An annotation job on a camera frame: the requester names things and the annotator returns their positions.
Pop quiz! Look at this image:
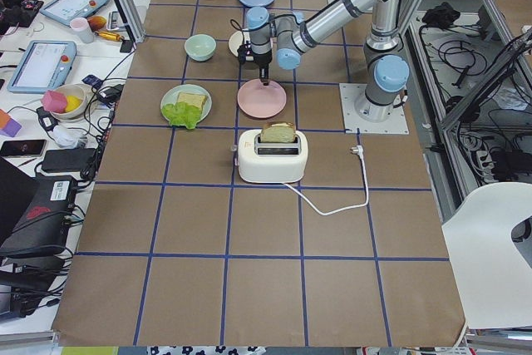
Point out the teach pendant tablet near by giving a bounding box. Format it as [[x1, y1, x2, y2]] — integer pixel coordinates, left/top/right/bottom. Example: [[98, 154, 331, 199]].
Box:
[[7, 40, 77, 94]]

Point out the teach pendant tablet far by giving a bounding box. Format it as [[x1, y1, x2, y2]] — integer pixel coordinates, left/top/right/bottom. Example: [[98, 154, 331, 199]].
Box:
[[39, 0, 110, 26]]

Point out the bread slice on plate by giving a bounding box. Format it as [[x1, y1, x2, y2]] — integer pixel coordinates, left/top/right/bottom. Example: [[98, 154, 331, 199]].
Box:
[[176, 92, 208, 112]]

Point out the teach pendant tablet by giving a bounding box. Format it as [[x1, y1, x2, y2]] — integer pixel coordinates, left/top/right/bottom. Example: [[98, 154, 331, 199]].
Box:
[[7, 40, 77, 94], [39, 0, 110, 26]]

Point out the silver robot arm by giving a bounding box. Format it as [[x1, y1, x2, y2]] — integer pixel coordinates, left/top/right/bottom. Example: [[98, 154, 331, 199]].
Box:
[[237, 0, 410, 123]]

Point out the pink plate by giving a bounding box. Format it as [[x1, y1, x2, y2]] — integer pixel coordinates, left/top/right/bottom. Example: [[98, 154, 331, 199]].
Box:
[[237, 79, 287, 119]]

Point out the cream white plate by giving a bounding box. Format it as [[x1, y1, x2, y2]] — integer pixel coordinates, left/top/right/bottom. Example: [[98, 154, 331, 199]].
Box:
[[228, 31, 249, 57]]

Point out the black laptop with red logo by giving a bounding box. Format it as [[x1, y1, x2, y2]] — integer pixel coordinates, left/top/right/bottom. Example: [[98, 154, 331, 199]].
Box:
[[1, 159, 76, 265]]

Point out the black smartphone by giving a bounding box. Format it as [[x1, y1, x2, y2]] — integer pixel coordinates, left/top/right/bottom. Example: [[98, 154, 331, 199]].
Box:
[[1, 139, 47, 157]]

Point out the orange handled screwdriver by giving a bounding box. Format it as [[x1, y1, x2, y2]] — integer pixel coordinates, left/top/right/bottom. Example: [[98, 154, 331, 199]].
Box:
[[95, 31, 125, 42]]

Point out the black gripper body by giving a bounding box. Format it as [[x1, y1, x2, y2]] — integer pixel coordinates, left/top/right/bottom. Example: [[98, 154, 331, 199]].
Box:
[[237, 41, 272, 68]]

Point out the green lettuce leaf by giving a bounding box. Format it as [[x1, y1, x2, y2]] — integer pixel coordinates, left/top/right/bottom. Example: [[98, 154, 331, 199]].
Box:
[[161, 101, 202, 130]]

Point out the bowl with toy fruit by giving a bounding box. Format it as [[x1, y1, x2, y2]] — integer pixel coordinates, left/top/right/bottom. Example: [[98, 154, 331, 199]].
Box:
[[41, 83, 90, 121]]

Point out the pink plastic cup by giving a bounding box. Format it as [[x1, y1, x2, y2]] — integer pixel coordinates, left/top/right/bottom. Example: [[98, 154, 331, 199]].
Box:
[[69, 17, 95, 43]]

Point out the green plate with sandwich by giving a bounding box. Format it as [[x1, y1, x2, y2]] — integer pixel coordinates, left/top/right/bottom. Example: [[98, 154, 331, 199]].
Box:
[[160, 84, 212, 130]]

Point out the toast slice in toaster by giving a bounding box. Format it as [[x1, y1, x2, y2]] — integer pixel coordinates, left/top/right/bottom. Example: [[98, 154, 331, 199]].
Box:
[[259, 121, 296, 143]]

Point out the white chair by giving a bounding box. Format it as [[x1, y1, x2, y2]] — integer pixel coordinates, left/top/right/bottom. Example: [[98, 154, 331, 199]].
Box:
[[442, 182, 531, 329]]

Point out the mint green bowl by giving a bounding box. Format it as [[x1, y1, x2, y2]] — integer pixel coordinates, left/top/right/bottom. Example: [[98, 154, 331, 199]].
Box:
[[185, 34, 217, 62]]

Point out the white toaster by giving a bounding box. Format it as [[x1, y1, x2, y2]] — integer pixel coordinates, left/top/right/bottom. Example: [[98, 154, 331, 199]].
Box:
[[236, 129, 308, 184]]

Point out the purple toy block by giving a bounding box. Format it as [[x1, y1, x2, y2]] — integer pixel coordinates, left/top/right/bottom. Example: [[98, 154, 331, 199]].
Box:
[[0, 110, 22, 137]]

